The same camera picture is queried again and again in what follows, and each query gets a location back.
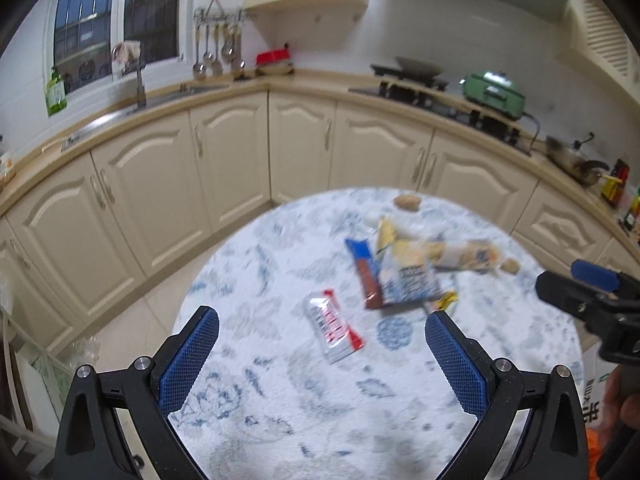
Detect green dish soap bottle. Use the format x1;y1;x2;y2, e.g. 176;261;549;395
46;66;67;116

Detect red lidded bowl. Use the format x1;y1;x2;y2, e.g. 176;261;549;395
255;44;294;76

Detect person's right hand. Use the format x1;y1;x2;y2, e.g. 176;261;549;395
597;366;640;448

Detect steel wok pan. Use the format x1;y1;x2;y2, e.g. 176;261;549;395
544;132;610;188

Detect lower kitchen cabinets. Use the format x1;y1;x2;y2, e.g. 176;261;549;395
1;77;639;352

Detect steel sink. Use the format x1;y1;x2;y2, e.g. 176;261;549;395
61;84;228;153

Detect white rice bag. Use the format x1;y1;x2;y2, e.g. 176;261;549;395
582;344;616;429

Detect white bowl on induction plate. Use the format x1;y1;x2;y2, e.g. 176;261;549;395
370;56;448;91

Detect green electric cooker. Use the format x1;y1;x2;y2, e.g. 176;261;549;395
459;72;526;120

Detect orange plastic bag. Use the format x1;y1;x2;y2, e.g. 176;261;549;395
586;428;605;480

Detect window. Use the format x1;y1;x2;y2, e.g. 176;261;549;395
52;0;179;93

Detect black gas stove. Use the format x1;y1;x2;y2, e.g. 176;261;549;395
348;80;532;156

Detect blue brown snack wrapper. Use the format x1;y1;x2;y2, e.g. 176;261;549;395
345;238;444;310

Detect long clear snack package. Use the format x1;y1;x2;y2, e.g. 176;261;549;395
424;240;501;271

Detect condiment bottles group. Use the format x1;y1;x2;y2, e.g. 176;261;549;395
620;188;640;234

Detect red white green wrapper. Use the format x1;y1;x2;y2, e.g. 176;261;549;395
305;289;364;364

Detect upper right cabinets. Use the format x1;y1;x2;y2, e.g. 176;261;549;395
556;0;639;112

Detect hanging utensil rack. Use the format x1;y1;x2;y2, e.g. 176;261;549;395
192;0;257;80

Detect white yellow sachet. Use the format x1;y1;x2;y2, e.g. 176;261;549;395
424;290;459;314

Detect round table with floral cloth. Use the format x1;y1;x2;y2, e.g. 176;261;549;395
170;188;585;479

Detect yellow wrapper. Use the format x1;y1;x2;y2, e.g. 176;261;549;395
376;217;416;255

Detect brown bun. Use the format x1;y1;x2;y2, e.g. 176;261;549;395
500;258;521;275
393;194;422;212

